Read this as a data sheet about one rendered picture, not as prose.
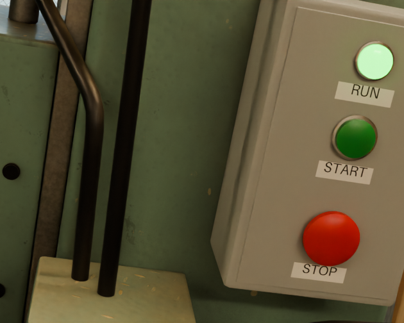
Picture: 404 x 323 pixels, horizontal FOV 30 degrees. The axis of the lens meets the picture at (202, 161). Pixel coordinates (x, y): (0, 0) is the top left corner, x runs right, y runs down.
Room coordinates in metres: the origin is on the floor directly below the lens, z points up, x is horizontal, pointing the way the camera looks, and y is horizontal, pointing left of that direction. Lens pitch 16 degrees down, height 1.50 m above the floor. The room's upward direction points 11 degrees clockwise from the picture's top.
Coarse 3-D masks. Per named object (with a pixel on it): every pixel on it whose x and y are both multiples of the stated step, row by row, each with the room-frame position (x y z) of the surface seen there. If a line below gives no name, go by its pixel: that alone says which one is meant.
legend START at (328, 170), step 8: (320, 160) 0.37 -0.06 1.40; (320, 168) 0.37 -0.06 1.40; (328, 168) 0.38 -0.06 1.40; (336, 168) 0.38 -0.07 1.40; (344, 168) 0.38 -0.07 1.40; (352, 168) 0.38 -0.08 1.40; (360, 168) 0.38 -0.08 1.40; (368, 168) 0.38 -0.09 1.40; (320, 176) 0.38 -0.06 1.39; (328, 176) 0.38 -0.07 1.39; (336, 176) 0.38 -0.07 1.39; (344, 176) 0.38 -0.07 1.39; (352, 176) 0.38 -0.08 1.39; (360, 176) 0.38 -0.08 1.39; (368, 176) 0.38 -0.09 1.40; (368, 184) 0.38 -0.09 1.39
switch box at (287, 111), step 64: (320, 0) 0.37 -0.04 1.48; (256, 64) 0.40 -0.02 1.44; (320, 64) 0.37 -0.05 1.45; (256, 128) 0.37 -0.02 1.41; (320, 128) 0.37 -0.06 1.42; (384, 128) 0.38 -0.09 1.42; (256, 192) 0.37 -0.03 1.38; (320, 192) 0.38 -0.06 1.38; (384, 192) 0.38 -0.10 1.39; (256, 256) 0.37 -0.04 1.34; (384, 256) 0.38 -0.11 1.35
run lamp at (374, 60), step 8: (360, 48) 0.37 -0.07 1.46; (368, 48) 0.37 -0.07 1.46; (376, 48) 0.37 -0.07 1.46; (384, 48) 0.37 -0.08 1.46; (360, 56) 0.37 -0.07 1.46; (368, 56) 0.37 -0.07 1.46; (376, 56) 0.37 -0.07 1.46; (384, 56) 0.37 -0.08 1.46; (392, 56) 0.38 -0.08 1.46; (360, 64) 0.37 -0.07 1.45; (368, 64) 0.37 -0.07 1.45; (376, 64) 0.37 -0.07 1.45; (384, 64) 0.37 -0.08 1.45; (392, 64) 0.38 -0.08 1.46; (360, 72) 0.37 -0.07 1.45; (368, 72) 0.37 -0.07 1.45; (376, 72) 0.37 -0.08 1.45; (384, 72) 0.37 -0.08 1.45; (368, 80) 0.38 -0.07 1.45; (376, 80) 0.38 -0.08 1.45
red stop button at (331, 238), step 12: (324, 216) 0.37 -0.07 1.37; (336, 216) 0.37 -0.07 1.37; (348, 216) 0.37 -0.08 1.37; (312, 228) 0.37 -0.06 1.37; (324, 228) 0.37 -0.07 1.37; (336, 228) 0.37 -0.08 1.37; (348, 228) 0.37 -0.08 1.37; (312, 240) 0.37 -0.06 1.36; (324, 240) 0.37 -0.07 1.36; (336, 240) 0.37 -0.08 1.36; (348, 240) 0.37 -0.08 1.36; (312, 252) 0.37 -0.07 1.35; (324, 252) 0.37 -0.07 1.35; (336, 252) 0.37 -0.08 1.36; (348, 252) 0.37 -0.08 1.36; (324, 264) 0.37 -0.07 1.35; (336, 264) 0.37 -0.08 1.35
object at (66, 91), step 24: (72, 0) 0.44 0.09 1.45; (72, 24) 0.45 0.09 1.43; (72, 96) 0.45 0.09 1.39; (72, 120) 0.45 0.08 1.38; (48, 144) 0.45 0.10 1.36; (48, 168) 0.44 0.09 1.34; (48, 192) 0.45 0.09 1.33; (48, 216) 0.45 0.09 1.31; (48, 240) 0.45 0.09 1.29; (24, 312) 0.45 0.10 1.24
